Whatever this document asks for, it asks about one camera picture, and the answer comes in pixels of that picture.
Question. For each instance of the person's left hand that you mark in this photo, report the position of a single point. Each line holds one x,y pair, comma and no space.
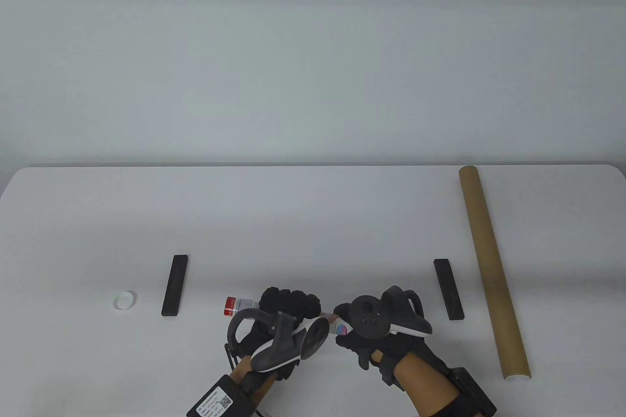
288,304

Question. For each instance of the person's right hand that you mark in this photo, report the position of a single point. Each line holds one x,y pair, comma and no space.
391,348

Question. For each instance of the colourful paper map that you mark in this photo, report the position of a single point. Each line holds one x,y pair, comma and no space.
237,305

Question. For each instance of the black bar paperweight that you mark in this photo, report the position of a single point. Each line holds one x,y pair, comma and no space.
448,290
175,285

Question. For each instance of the brown cardboard mailing tube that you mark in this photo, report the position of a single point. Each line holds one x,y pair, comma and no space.
486,260

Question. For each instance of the white plastic tube cap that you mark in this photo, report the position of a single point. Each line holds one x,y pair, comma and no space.
124,300
518,379

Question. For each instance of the person's right forearm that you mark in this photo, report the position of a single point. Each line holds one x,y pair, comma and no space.
425,380

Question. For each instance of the person's left forearm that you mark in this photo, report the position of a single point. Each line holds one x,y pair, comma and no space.
252,380

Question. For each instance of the grey white right controller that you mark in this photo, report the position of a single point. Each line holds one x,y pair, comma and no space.
379,317

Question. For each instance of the grey white controller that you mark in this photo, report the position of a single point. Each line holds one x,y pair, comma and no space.
379,317
283,346

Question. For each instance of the grey white left controller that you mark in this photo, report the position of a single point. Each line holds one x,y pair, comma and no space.
283,346

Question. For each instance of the black plain wrist camera box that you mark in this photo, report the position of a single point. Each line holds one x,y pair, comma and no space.
472,390

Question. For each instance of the black labelled wrist camera box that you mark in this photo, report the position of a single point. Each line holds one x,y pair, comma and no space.
220,400

